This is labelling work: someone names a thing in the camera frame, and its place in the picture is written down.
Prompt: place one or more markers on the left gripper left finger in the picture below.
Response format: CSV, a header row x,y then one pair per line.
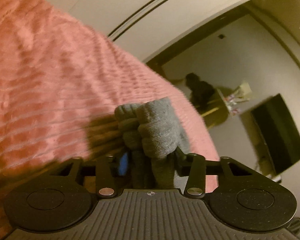
x,y
105,176

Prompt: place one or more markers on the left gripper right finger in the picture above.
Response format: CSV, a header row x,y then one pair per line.
x,y
196,168

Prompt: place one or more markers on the grey sweatpants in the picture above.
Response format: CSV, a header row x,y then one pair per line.
x,y
152,131

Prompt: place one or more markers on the round yellow side table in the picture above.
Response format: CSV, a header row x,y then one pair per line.
x,y
216,111

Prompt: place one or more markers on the black cloth on table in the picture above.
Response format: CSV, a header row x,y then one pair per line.
x,y
201,91

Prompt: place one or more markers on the pink ribbed bed blanket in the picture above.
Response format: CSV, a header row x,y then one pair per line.
x,y
60,82

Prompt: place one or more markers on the white wardrobe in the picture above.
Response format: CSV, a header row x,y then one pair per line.
x,y
146,27

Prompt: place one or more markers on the black wall television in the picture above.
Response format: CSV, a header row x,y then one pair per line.
x,y
279,132

